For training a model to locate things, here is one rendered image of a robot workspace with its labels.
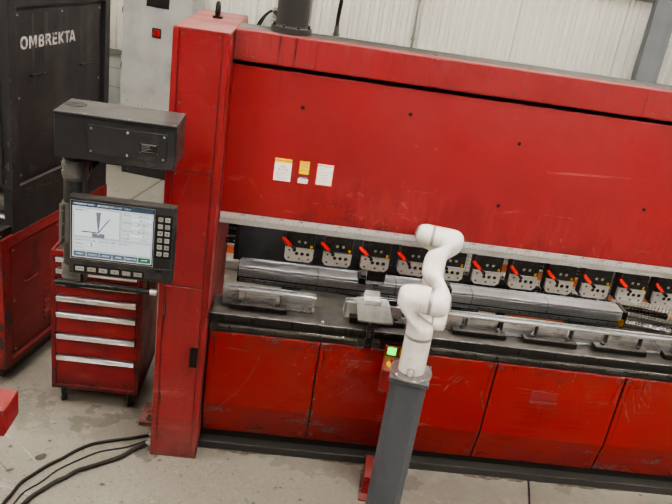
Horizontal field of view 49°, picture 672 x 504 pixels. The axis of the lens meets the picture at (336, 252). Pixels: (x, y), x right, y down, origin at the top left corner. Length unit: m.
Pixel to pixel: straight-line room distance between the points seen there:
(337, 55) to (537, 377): 2.04
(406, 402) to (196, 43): 1.84
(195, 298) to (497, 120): 1.73
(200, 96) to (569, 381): 2.48
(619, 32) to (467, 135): 4.43
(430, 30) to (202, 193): 4.77
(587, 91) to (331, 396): 2.06
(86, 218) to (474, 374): 2.18
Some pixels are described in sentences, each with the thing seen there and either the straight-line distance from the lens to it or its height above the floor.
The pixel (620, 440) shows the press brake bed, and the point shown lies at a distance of 4.62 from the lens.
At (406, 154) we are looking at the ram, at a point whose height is 1.82.
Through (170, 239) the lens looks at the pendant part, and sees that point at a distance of 3.23.
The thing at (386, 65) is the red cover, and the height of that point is 2.23.
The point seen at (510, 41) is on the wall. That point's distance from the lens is 7.86.
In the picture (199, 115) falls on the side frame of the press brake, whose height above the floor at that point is 1.92.
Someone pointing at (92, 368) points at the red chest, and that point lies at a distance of 4.51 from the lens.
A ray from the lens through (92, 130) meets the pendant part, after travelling 3.17.
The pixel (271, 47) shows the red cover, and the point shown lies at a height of 2.24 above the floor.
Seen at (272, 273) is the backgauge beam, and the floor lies 0.96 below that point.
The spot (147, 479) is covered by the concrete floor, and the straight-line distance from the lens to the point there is 4.16.
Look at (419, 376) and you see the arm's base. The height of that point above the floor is 1.01.
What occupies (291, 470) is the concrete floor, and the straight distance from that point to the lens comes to 4.27.
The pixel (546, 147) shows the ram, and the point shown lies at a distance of 3.80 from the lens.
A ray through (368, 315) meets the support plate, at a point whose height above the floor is 1.00.
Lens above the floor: 2.71
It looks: 22 degrees down
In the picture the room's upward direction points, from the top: 9 degrees clockwise
